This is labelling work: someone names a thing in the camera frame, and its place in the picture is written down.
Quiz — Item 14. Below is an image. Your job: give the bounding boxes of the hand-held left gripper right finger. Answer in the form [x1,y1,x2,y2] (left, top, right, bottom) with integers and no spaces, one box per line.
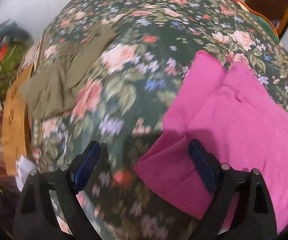
[188,139,278,240]

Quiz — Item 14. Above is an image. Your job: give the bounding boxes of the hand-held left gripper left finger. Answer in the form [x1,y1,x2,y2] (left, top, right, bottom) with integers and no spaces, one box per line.
[12,140,109,240]

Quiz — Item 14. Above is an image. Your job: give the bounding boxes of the pink pants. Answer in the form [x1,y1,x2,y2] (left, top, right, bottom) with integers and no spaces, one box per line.
[133,50,288,236]

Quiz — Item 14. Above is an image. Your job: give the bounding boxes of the olive green pants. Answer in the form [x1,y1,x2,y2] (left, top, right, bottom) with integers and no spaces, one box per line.
[19,21,119,121]

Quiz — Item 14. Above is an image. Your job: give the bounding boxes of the white paper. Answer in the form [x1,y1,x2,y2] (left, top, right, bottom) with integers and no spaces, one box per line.
[16,155,38,193]

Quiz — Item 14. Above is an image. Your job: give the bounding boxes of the striped cloth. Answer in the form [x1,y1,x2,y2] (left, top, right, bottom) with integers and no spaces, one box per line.
[21,40,45,68]

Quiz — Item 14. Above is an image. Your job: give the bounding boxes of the floral bedspread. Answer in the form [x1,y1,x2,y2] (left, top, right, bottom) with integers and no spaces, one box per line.
[30,0,288,240]

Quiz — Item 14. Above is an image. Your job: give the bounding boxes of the orange and green blanket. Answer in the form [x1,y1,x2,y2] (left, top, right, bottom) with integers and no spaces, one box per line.
[220,0,280,44]

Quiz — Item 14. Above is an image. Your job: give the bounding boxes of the wooden bedpost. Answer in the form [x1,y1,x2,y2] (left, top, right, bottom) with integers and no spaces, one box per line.
[275,4,288,39]

